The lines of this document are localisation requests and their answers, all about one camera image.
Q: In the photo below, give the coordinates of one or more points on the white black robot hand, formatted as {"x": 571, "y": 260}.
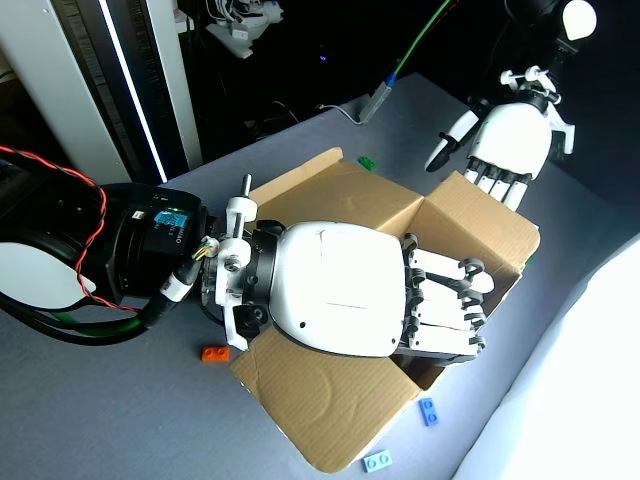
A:
{"x": 340, "y": 290}
{"x": 515, "y": 140}

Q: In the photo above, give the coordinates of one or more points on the cardboard box with flaps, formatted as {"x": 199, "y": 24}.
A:
{"x": 320, "y": 400}

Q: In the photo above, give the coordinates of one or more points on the orange flat toy brick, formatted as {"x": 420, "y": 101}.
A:
{"x": 216, "y": 353}

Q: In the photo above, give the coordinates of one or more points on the light blue toy brick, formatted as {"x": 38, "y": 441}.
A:
{"x": 378, "y": 461}

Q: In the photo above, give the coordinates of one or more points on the white cloth sheet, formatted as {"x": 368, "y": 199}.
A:
{"x": 575, "y": 400}

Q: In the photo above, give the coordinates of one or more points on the grey tablecloth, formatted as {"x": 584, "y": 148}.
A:
{"x": 100, "y": 400}

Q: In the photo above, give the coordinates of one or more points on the white plastic device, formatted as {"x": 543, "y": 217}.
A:
{"x": 240, "y": 37}

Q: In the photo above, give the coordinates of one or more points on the narrow white frame post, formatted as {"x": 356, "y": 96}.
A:
{"x": 175, "y": 85}

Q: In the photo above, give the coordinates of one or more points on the wide white frame panel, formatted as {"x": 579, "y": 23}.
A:
{"x": 60, "y": 90}

